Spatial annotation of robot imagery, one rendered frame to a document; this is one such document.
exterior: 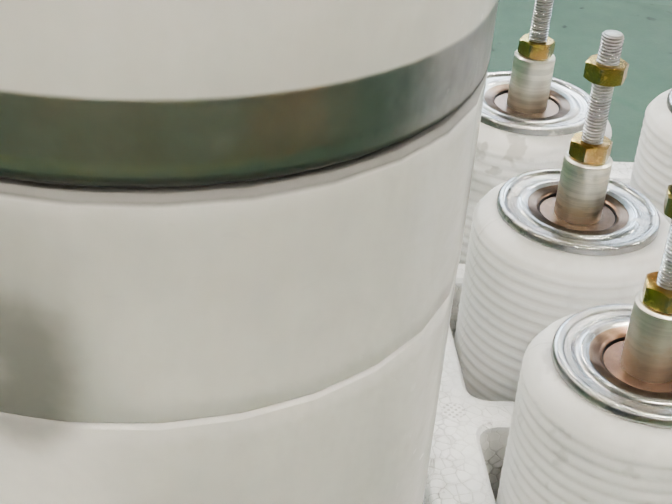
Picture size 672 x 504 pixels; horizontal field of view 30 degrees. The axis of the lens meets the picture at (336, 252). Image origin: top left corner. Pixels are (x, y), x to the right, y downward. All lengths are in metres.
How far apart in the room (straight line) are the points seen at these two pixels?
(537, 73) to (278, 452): 0.54
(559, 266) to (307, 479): 0.41
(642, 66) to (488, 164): 0.81
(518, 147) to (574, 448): 0.23
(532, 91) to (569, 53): 0.78
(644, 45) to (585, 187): 0.95
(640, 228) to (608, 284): 0.04
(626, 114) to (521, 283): 0.78
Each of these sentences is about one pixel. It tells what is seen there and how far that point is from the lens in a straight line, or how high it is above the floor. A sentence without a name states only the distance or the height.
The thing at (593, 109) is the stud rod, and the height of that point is 0.31.
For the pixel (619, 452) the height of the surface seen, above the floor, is 0.24.
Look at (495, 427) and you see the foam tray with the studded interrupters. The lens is 0.57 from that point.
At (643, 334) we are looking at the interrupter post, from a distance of 0.48.
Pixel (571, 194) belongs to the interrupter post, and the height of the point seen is 0.27.
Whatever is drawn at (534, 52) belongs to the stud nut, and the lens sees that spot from 0.68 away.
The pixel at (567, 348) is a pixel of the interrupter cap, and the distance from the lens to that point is 0.50.
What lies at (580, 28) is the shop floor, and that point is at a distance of 1.54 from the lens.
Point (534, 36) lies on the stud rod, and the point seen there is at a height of 0.29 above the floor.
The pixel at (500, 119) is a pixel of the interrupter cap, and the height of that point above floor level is 0.25.
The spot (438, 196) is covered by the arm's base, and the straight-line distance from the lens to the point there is 0.15.
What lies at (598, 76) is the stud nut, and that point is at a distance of 0.56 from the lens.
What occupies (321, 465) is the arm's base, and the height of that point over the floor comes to 0.43.
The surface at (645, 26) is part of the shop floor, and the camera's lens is 1.58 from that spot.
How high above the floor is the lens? 0.53
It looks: 32 degrees down
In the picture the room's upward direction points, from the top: 5 degrees clockwise
